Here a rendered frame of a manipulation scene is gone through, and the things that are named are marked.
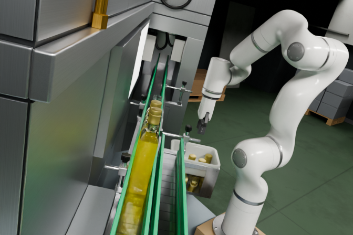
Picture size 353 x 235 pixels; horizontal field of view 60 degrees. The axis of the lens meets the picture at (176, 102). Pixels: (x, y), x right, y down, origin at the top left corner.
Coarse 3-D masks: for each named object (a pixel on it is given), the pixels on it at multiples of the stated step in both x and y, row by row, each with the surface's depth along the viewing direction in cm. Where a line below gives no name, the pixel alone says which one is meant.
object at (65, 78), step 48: (0, 0) 31; (48, 0) 33; (144, 0) 140; (0, 48) 32; (48, 48) 34; (96, 48) 52; (0, 96) 35; (48, 96) 34; (96, 96) 74; (0, 144) 37; (48, 144) 45; (0, 192) 39; (48, 192) 50
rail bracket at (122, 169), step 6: (126, 156) 89; (126, 162) 90; (108, 168) 91; (114, 168) 91; (120, 168) 91; (126, 168) 91; (120, 174) 91; (120, 180) 93; (120, 186) 93; (120, 192) 93
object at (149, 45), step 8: (152, 32) 218; (152, 40) 205; (176, 40) 203; (184, 40) 203; (144, 48) 207; (152, 48) 207; (176, 48) 205; (144, 56) 208; (152, 56) 220; (176, 56) 206
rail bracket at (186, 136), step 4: (188, 128) 120; (160, 132) 121; (164, 132) 122; (188, 132) 121; (172, 136) 122; (176, 136) 122; (180, 136) 122; (184, 136) 121; (188, 136) 122; (184, 140) 122; (188, 140) 122; (192, 140) 123; (196, 140) 123; (200, 140) 123; (184, 144) 123; (184, 148) 124; (184, 152) 124
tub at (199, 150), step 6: (174, 144) 145; (186, 144) 145; (192, 144) 145; (198, 144) 146; (174, 150) 146; (186, 150) 146; (192, 150) 146; (198, 150) 146; (204, 150) 146; (210, 150) 146; (186, 156) 147; (198, 156) 147; (204, 156) 147; (216, 156) 139; (192, 162) 130; (198, 162) 130; (216, 162) 136
